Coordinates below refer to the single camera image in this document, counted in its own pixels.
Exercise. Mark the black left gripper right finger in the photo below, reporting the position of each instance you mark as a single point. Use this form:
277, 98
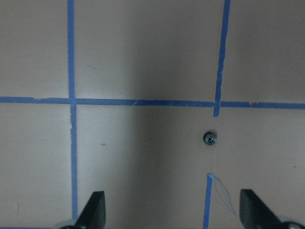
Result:
255, 214

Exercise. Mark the small black bearing gear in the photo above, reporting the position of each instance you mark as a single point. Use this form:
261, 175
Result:
210, 138

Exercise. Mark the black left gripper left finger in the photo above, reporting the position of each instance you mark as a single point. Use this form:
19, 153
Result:
93, 214

